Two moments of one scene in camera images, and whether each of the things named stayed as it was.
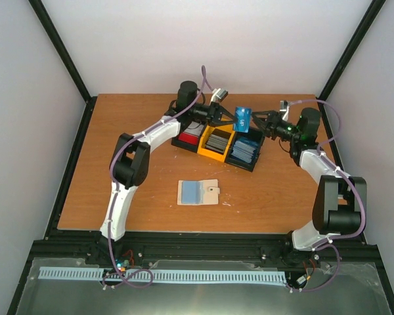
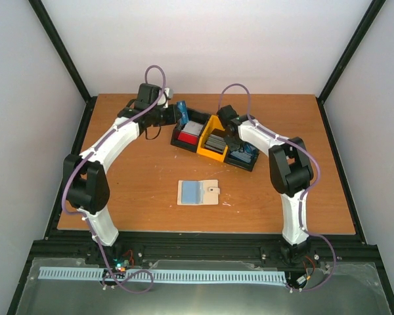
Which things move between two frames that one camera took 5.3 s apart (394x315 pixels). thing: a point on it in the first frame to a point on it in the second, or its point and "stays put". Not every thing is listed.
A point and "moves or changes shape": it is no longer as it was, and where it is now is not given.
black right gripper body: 276,129 to 234,144
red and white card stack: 192,133 stays put
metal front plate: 358,291 stays put
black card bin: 192,148 stays put
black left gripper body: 209,116 to 163,120
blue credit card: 242,119 moves or changes shape
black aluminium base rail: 90,245 stays put
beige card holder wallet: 197,192 stays put
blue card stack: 243,151 stays put
